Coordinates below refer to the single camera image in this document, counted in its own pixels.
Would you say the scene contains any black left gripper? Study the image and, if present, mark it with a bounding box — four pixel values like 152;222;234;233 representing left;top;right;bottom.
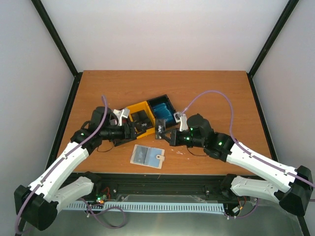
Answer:
101;121;147;142

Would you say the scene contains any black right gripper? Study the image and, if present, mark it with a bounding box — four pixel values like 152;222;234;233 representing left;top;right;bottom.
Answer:
160;128;205;148

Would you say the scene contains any black vip card stack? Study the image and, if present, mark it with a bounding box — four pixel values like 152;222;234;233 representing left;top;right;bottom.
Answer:
131;110;153;132

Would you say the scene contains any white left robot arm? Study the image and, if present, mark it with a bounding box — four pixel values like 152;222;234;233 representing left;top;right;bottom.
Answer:
14;107;136;231

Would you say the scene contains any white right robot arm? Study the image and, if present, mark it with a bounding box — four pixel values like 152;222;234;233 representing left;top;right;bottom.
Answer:
155;114;315;216

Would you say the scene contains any black bin with red cards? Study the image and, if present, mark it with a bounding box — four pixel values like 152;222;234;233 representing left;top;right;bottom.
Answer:
109;108;136;147

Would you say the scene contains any blue card stack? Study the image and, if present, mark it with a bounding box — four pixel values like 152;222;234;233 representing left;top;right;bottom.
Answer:
153;103;174;123

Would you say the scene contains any black bin with blue cards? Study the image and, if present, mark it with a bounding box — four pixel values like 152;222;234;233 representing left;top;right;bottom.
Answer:
147;94;177;128

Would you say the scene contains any black aluminium table frame rail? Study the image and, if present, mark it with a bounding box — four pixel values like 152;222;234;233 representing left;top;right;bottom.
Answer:
31;172;296;205

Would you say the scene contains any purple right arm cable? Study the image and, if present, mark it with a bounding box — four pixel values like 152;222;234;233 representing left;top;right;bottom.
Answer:
182;90;315;219

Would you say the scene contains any light blue slotted cable duct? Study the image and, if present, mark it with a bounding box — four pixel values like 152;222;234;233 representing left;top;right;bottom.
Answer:
66;199;226;214

